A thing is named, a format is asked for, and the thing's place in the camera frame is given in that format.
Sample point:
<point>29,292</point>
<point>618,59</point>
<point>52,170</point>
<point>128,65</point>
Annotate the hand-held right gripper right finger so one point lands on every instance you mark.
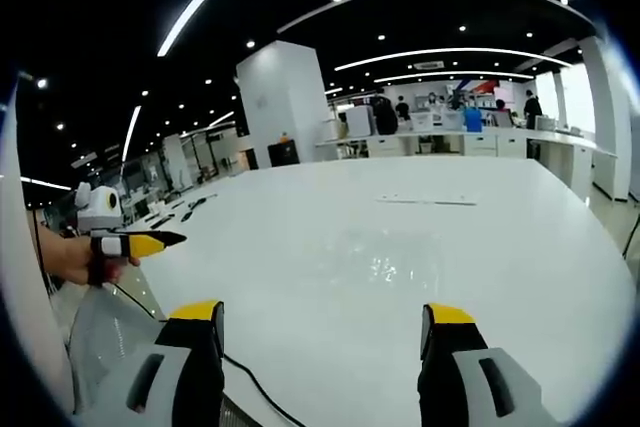
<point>465,387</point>

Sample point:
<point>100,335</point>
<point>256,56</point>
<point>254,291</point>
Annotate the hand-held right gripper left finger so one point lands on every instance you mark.
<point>165,387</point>

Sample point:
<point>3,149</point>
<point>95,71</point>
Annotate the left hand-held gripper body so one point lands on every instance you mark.
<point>100,209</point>

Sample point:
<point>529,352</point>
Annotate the clear food packaging bag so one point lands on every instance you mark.
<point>385,262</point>

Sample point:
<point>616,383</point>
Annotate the person's left hand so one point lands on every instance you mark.
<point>70,257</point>

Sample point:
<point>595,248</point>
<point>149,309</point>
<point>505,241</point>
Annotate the black tool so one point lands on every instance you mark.
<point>197,203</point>
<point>161,220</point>

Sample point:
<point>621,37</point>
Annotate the grey translucent chair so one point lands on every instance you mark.
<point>107,342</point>

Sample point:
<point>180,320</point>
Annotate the person's white garment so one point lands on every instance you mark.
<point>30,297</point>

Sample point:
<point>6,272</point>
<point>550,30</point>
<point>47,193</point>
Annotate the black cabinet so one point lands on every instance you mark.
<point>284,154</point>

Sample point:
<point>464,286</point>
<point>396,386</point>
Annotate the white square pillar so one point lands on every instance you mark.
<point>285,102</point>

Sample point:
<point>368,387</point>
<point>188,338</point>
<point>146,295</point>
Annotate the white power strip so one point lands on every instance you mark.
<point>427,198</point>

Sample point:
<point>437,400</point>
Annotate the white machine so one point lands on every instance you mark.
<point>360,122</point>

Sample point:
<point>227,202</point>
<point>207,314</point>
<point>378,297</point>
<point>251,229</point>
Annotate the long curved ceiling light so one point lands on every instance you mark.
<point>200,2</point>

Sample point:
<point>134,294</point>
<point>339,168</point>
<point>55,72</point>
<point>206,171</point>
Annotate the long white counter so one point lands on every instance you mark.
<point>500,139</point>

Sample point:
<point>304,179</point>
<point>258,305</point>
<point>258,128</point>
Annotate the blue container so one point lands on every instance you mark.
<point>473,119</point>

